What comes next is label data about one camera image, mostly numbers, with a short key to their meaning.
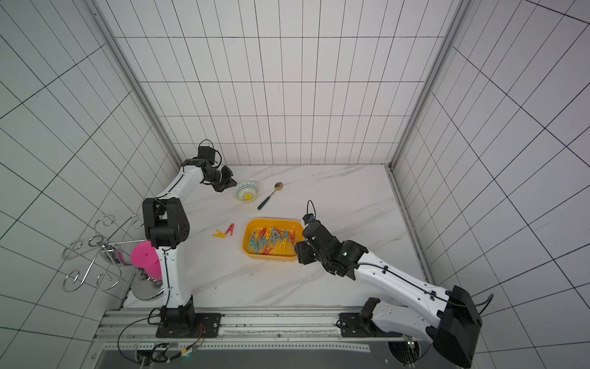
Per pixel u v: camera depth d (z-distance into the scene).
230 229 0.95
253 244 0.90
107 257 0.61
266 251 0.89
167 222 0.58
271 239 0.91
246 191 1.07
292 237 0.92
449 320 0.39
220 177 0.88
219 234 0.95
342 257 0.53
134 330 0.66
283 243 0.90
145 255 0.62
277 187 1.10
